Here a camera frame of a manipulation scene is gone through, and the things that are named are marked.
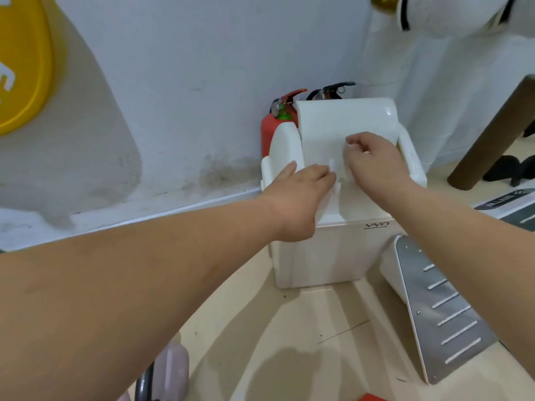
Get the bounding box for person's right hand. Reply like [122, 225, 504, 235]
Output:
[344, 131, 419, 202]

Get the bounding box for person's left hand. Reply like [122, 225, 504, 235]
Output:
[258, 160, 337, 243]

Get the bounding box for person's left forearm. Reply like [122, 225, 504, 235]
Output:
[0, 195, 290, 401]

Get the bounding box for person's right forearm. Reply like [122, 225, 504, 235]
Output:
[385, 179, 535, 361]

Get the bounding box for red fire extinguisher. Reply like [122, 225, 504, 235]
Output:
[261, 88, 308, 160]

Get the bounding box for white dispenser machine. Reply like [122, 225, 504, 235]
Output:
[260, 97, 428, 290]

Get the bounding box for white plastic cover sheet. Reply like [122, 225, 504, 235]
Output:
[363, 21, 535, 173]

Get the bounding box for brown round table leg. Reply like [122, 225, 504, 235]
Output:
[447, 74, 535, 191]

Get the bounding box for black shoe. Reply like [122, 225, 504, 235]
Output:
[482, 155, 535, 187]

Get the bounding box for metal ribbed foot plate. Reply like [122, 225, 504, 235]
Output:
[380, 234, 499, 385]

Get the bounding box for yellow round sign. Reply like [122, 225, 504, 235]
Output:
[0, 0, 54, 137]

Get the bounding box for black-handled fire extinguisher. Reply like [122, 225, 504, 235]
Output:
[306, 82, 357, 101]

